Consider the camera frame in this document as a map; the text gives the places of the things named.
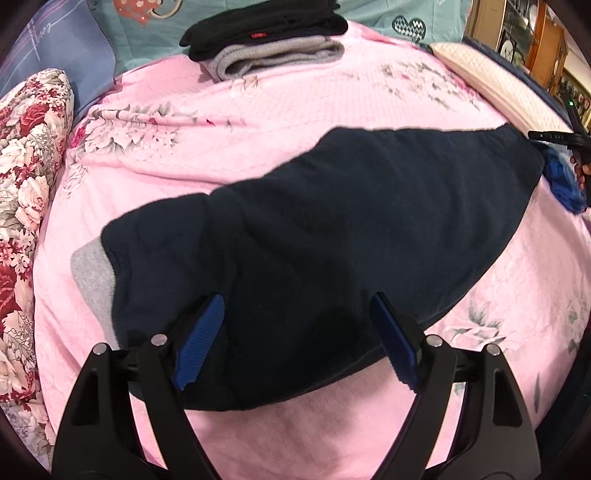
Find blue cloth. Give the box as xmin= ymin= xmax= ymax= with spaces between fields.
xmin=539 ymin=143 xmax=588 ymax=214

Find navy pants with bear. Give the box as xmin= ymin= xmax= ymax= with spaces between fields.
xmin=71 ymin=125 xmax=544 ymax=412

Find red floral pillow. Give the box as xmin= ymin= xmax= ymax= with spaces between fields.
xmin=1 ymin=69 xmax=74 ymax=467

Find wooden display cabinet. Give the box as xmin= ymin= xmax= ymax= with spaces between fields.
xmin=464 ymin=1 xmax=590 ymax=132

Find cream quilted pillow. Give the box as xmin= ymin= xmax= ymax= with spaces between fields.
xmin=431 ymin=42 xmax=572 ymax=135

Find person right hand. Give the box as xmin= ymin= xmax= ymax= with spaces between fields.
xmin=570 ymin=155 xmax=590 ymax=192

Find blue plaid pillow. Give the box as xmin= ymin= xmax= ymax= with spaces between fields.
xmin=1 ymin=1 xmax=116 ymax=121

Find teal heart print quilt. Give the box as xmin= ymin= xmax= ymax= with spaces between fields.
xmin=89 ymin=1 xmax=472 ymax=74

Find pink floral bedsheet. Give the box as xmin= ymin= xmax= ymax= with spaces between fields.
xmin=33 ymin=24 xmax=590 ymax=479

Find black folded pants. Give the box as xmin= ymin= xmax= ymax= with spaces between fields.
xmin=179 ymin=1 xmax=349 ymax=62

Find grey folded pants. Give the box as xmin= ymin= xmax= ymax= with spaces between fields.
xmin=201 ymin=35 xmax=345 ymax=82

